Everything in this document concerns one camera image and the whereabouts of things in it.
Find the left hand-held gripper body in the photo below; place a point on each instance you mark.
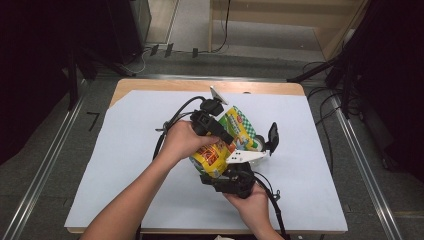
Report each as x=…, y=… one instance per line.
x=203, y=121

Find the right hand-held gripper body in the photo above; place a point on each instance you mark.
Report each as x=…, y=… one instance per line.
x=238, y=180

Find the yellow green snack pouch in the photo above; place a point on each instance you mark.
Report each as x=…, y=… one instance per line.
x=210, y=160

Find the clear jar with black lid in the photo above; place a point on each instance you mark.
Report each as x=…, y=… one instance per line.
x=273, y=136

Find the person's right hand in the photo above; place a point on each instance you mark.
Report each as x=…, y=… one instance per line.
x=253, y=205

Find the person's left hand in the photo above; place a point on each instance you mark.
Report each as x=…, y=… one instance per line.
x=181, y=141

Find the white paper scrap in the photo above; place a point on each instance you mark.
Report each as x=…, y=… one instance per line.
x=221, y=238

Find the black tripod stand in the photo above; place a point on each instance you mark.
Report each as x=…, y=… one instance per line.
x=316, y=68

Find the black cabinet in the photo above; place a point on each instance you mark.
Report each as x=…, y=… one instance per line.
x=130, y=30

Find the metal floor rail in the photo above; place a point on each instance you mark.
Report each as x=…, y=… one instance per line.
x=366, y=170
x=43, y=170

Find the light wooden frame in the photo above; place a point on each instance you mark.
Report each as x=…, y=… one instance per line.
x=333, y=36

